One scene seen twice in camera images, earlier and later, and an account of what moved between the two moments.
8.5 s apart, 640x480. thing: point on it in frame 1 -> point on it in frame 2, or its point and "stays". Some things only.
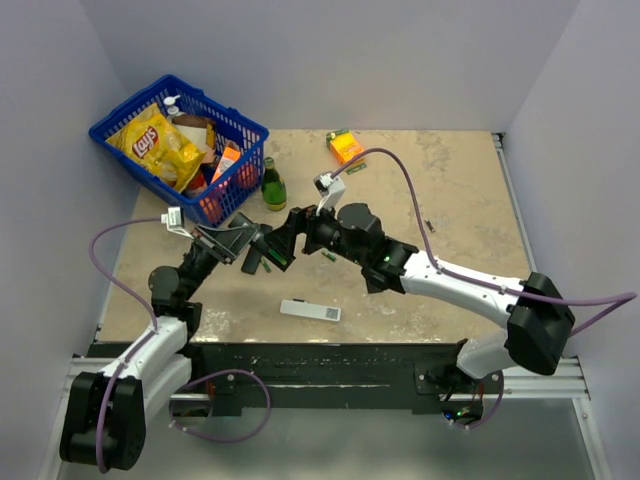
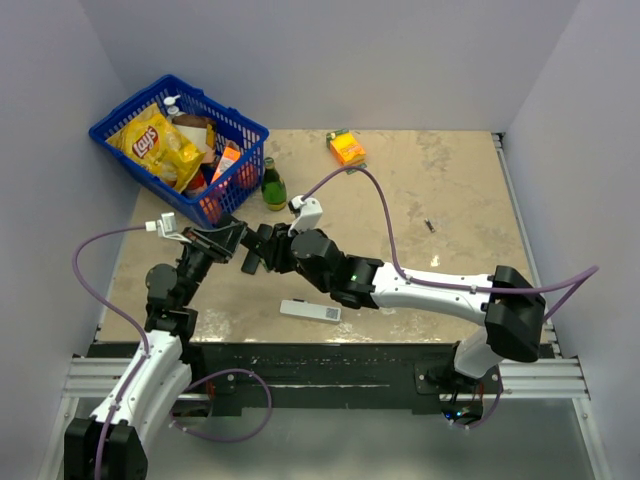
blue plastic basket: [235, 189] stays
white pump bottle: [172, 109] stays
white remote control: [303, 308] stays
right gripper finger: [293, 224] -> [264, 231]
